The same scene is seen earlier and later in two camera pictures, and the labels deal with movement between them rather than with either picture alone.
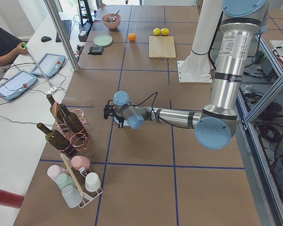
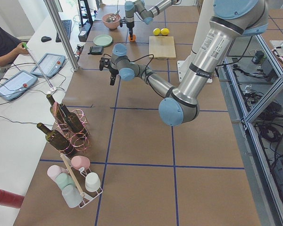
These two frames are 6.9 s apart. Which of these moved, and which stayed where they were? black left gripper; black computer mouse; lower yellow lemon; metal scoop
Moved: black left gripper
Stayed: metal scoop; lower yellow lemon; black computer mouse
